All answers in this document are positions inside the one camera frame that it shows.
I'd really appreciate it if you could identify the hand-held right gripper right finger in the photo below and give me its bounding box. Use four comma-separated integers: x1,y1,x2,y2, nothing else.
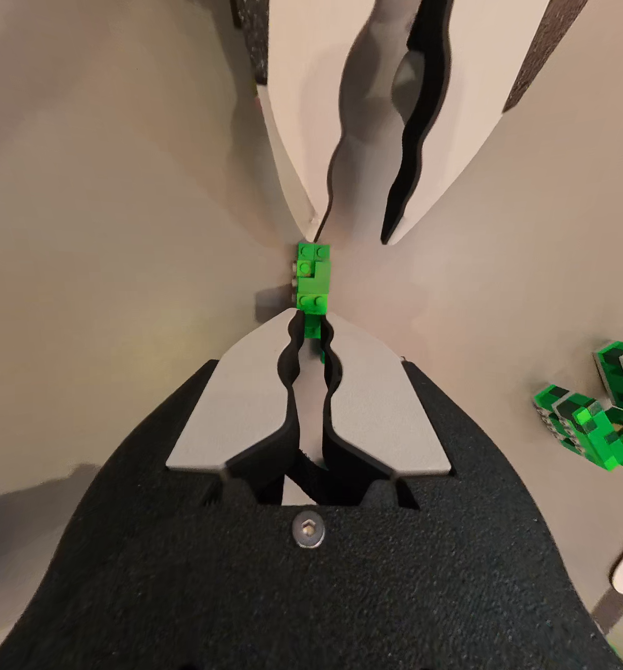
319,311,454,498

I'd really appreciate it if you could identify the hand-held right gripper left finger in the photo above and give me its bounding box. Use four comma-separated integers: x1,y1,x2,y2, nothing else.
165,308,302,495

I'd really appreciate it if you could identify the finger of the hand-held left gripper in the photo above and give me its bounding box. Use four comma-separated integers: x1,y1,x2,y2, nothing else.
256,0,379,241
381,0,553,247

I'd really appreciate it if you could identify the small green brick assembly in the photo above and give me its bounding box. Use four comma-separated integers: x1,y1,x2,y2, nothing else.
292,242,332,364

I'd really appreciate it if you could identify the grey desk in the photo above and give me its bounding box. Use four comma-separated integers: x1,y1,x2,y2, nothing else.
0,0,623,670

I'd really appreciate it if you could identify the large green brick model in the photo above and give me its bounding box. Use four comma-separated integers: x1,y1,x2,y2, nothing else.
533,340,623,473

